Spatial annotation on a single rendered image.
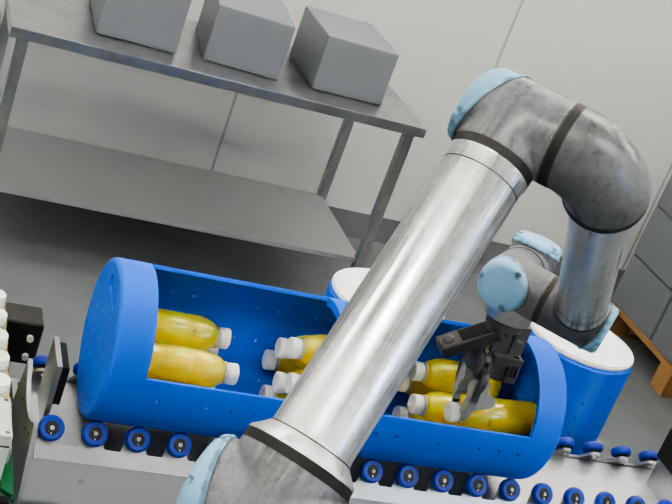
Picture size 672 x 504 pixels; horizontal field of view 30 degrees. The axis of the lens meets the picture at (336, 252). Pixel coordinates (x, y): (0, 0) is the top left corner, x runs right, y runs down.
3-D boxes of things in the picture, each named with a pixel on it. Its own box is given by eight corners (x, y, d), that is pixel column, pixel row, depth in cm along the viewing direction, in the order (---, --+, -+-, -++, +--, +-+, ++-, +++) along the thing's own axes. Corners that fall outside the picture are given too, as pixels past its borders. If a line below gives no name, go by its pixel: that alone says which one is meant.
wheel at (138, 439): (153, 428, 215) (150, 428, 217) (128, 424, 213) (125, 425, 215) (149, 454, 214) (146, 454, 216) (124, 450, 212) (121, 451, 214)
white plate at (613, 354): (652, 356, 310) (650, 360, 310) (563, 300, 324) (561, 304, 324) (602, 376, 288) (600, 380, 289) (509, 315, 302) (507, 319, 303)
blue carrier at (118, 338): (521, 510, 242) (587, 399, 229) (80, 453, 210) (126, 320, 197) (476, 415, 265) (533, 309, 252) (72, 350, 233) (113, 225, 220)
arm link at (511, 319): (503, 305, 222) (484, 280, 230) (493, 328, 224) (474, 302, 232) (546, 313, 225) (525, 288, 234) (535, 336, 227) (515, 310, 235)
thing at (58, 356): (53, 428, 215) (71, 368, 211) (39, 426, 214) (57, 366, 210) (50, 396, 224) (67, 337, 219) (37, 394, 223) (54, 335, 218)
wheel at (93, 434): (111, 422, 212) (108, 422, 214) (85, 418, 210) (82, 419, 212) (107, 448, 211) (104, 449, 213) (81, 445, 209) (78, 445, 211)
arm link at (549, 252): (509, 231, 220) (525, 221, 229) (483, 292, 224) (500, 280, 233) (556, 254, 217) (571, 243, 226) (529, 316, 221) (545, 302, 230)
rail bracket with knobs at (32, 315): (32, 377, 233) (45, 330, 229) (-7, 371, 230) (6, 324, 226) (30, 349, 241) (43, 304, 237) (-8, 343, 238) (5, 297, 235)
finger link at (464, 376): (475, 411, 240) (496, 375, 235) (448, 406, 238) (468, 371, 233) (471, 400, 242) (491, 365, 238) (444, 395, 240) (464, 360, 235)
